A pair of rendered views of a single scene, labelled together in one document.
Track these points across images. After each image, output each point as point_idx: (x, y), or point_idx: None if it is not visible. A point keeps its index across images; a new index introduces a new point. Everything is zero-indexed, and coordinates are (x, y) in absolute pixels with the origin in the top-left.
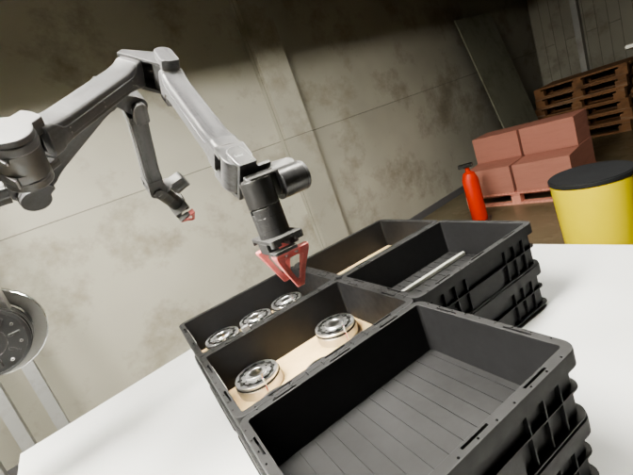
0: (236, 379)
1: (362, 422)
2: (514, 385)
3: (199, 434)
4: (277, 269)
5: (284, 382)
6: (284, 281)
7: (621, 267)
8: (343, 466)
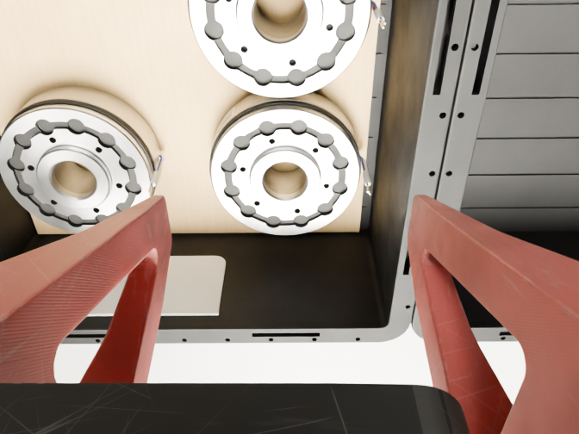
0: (55, 224)
1: (501, 34)
2: None
3: None
4: (146, 338)
5: (139, 100)
6: (171, 238)
7: None
8: (541, 134)
